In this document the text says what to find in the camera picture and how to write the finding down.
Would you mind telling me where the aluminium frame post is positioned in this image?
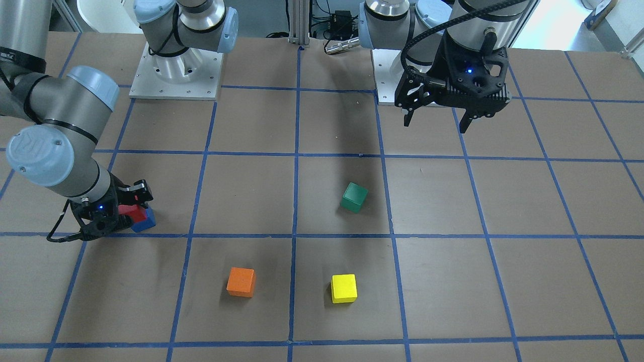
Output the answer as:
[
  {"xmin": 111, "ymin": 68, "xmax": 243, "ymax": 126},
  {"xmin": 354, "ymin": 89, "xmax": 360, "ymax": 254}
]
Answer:
[{"xmin": 286, "ymin": 0, "xmax": 311, "ymax": 48}]

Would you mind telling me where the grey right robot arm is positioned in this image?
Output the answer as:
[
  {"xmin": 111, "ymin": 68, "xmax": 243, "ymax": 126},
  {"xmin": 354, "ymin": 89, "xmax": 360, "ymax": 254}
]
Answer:
[{"xmin": 2, "ymin": 1, "xmax": 239, "ymax": 221}]

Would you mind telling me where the blue wooden block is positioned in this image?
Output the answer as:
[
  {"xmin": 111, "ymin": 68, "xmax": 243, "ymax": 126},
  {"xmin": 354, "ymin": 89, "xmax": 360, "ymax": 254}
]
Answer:
[{"xmin": 131, "ymin": 208, "xmax": 156, "ymax": 232}]

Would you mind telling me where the green wooden block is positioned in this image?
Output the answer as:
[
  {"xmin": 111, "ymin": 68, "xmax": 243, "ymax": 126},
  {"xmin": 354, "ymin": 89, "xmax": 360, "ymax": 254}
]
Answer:
[{"xmin": 340, "ymin": 183, "xmax": 368, "ymax": 213}]

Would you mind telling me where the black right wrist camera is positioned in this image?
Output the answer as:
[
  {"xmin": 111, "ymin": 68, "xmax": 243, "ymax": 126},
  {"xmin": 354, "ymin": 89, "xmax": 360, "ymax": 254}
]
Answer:
[{"xmin": 66, "ymin": 199, "xmax": 134, "ymax": 241}]

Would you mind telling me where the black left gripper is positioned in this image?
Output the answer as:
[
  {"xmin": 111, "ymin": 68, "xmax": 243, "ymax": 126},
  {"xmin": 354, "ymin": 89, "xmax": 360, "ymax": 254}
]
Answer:
[{"xmin": 394, "ymin": 35, "xmax": 493, "ymax": 134}]

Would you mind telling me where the red wooden block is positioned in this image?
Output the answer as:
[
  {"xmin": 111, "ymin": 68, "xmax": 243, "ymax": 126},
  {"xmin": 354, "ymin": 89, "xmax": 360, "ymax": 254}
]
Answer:
[{"xmin": 119, "ymin": 205, "xmax": 147, "ymax": 224}]

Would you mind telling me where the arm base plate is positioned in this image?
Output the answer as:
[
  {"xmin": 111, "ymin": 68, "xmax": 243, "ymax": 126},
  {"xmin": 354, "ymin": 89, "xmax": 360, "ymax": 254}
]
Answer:
[
  {"xmin": 129, "ymin": 44, "xmax": 225, "ymax": 101},
  {"xmin": 372, "ymin": 49, "xmax": 403, "ymax": 106}
]

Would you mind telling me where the yellow wooden block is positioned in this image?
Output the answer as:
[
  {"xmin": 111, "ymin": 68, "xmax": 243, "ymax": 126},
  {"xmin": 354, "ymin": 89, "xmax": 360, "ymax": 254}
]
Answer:
[{"xmin": 331, "ymin": 274, "xmax": 357, "ymax": 303}]

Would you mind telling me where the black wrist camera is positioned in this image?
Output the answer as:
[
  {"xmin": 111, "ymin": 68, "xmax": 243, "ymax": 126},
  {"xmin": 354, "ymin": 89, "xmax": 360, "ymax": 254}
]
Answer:
[
  {"xmin": 66, "ymin": 199, "xmax": 134, "ymax": 241},
  {"xmin": 439, "ymin": 43, "xmax": 512, "ymax": 118}
]

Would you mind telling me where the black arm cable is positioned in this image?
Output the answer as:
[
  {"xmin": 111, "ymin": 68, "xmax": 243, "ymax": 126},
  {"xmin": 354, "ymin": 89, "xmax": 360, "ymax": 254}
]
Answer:
[{"xmin": 401, "ymin": 0, "xmax": 524, "ymax": 81}]

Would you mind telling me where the orange wooden block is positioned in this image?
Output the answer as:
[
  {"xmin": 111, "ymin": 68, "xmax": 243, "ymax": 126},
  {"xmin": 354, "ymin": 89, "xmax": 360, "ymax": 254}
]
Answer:
[{"xmin": 226, "ymin": 266, "xmax": 256, "ymax": 298}]

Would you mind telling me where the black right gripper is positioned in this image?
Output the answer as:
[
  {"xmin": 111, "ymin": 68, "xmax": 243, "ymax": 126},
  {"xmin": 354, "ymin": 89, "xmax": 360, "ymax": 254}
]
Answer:
[{"xmin": 98, "ymin": 174, "xmax": 153, "ymax": 217}]

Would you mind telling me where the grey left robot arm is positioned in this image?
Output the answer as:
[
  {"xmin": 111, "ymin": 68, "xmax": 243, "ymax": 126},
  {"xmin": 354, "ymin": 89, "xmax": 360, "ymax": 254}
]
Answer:
[{"xmin": 357, "ymin": 1, "xmax": 530, "ymax": 133}]

